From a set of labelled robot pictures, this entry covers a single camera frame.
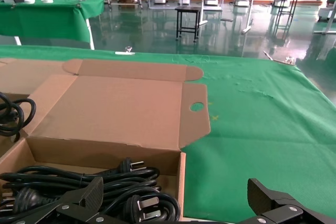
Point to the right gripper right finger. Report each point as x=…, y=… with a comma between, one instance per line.
x=278, y=209

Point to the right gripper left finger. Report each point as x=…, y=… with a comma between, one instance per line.
x=78, y=205

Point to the narrow brown cardboard box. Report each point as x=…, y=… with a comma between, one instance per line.
x=118, y=108

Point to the wide brown cardboard box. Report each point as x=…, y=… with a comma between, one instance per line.
x=26, y=74

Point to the green tablecloth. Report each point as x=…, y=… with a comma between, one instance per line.
x=262, y=129

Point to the metal tablecloth clip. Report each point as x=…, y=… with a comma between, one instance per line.
x=288, y=61
x=124, y=53

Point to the green covered background table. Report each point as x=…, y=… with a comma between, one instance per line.
x=47, y=19

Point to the white round plate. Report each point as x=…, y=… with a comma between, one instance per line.
x=28, y=0
x=46, y=0

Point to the low black stool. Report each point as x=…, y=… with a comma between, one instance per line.
x=187, y=9

